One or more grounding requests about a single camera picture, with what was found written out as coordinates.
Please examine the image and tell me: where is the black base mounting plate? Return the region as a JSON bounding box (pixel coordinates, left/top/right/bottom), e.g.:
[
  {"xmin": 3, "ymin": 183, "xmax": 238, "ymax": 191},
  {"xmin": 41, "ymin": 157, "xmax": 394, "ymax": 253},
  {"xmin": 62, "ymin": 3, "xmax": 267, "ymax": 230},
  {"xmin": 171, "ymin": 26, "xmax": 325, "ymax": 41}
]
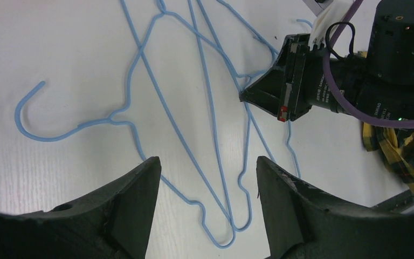
[{"xmin": 371, "ymin": 190, "xmax": 414, "ymax": 214}]

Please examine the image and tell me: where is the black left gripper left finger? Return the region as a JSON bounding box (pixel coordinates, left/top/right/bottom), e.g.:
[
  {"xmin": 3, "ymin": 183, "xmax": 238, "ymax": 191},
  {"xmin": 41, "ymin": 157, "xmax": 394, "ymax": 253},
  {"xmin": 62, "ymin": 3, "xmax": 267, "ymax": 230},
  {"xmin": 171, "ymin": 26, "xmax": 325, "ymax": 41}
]
[{"xmin": 0, "ymin": 156, "xmax": 161, "ymax": 258}]

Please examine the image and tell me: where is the blue wire hanger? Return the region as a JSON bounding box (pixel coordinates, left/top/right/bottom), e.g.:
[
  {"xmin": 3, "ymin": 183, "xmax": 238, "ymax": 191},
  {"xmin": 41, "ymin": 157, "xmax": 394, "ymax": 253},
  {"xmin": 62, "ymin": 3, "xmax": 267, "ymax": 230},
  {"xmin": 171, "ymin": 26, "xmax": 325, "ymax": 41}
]
[
  {"xmin": 14, "ymin": 0, "xmax": 254, "ymax": 249},
  {"xmin": 218, "ymin": 1, "xmax": 302, "ymax": 179},
  {"xmin": 119, "ymin": 0, "xmax": 254, "ymax": 233}
]

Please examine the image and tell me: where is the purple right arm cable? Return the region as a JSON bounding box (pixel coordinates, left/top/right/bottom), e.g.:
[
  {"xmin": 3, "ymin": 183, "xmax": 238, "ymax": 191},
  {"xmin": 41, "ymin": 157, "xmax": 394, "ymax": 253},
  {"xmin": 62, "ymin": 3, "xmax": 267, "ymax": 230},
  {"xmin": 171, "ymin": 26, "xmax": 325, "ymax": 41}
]
[{"xmin": 322, "ymin": 0, "xmax": 414, "ymax": 130}]

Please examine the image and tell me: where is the yellow plaid shirt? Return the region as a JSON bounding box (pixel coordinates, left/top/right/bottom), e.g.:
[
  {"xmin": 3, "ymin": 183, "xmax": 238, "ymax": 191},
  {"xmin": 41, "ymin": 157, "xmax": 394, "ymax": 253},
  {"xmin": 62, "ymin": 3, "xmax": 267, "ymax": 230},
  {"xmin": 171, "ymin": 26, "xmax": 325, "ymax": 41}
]
[{"xmin": 362, "ymin": 123, "xmax": 414, "ymax": 194}]

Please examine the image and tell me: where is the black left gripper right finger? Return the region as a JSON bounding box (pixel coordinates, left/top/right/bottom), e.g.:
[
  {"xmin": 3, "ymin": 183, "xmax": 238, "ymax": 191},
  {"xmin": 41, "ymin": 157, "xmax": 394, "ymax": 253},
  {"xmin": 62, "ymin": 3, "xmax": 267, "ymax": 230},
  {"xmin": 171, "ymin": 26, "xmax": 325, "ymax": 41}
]
[{"xmin": 256, "ymin": 156, "xmax": 414, "ymax": 258}]

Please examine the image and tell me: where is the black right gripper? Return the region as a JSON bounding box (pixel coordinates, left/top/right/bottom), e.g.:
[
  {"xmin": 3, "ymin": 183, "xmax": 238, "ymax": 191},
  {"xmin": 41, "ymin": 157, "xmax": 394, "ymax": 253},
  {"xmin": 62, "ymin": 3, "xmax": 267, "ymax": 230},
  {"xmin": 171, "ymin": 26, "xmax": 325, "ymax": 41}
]
[{"xmin": 257, "ymin": 1, "xmax": 414, "ymax": 122}]

